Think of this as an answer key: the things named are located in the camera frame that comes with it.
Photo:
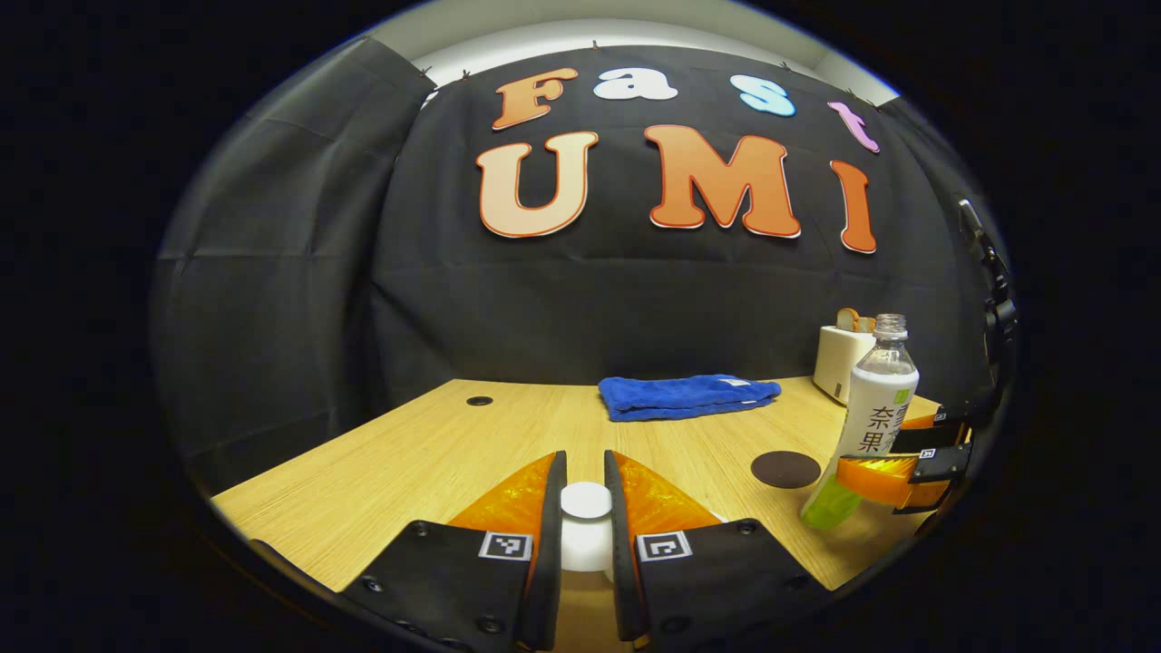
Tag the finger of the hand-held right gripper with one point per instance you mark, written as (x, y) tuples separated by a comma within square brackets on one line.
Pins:
[(952, 422), (884, 481)]

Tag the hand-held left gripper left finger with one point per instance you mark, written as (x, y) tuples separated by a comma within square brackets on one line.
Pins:
[(549, 544)]

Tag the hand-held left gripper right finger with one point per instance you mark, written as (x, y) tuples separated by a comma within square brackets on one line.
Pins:
[(620, 544)]

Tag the white teacup lid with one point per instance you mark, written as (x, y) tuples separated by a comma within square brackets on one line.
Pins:
[(586, 537)]

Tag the clear water bottle white label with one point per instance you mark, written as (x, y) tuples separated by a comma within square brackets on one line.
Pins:
[(875, 399)]

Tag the dark round coaster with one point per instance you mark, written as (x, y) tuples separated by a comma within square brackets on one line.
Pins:
[(785, 470)]

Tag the white toaster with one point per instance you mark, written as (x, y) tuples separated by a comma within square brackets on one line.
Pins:
[(830, 363)]

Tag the brown bread slice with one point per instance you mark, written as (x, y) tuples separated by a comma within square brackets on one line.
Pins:
[(848, 319)]

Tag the blue folded towel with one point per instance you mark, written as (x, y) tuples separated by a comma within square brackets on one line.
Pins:
[(680, 397)]

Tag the black backdrop cloth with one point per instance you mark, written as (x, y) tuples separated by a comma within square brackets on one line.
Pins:
[(562, 308)]

